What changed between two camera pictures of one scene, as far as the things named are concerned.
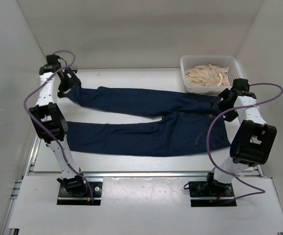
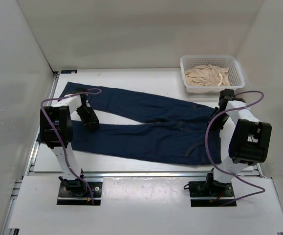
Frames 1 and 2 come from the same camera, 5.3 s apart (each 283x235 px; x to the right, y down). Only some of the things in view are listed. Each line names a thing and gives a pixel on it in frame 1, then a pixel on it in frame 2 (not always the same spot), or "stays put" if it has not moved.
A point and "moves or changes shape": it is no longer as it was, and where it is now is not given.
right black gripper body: [225, 104] → [219, 122]
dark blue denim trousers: [189, 125] moves or changes shape
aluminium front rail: [144, 174] stays put
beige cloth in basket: [207, 75] stays put
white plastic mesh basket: [209, 74] stays put
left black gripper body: [67, 82] → [87, 115]
